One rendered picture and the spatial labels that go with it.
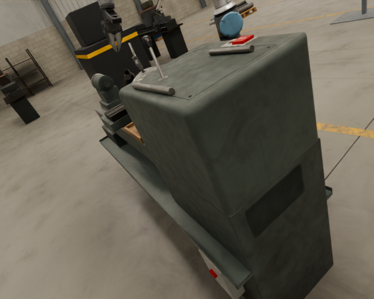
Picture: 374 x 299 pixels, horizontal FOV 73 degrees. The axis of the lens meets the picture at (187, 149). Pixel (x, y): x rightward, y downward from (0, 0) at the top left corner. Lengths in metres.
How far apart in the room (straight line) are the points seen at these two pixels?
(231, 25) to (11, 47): 14.25
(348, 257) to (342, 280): 0.15
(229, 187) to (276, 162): 0.21
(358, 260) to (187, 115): 1.37
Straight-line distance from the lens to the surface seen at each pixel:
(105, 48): 6.00
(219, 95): 0.66
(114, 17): 1.36
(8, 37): 15.36
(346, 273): 1.71
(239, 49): 0.89
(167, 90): 0.75
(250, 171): 0.81
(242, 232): 0.92
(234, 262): 1.14
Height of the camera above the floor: 1.49
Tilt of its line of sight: 30 degrees down
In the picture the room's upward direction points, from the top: 24 degrees counter-clockwise
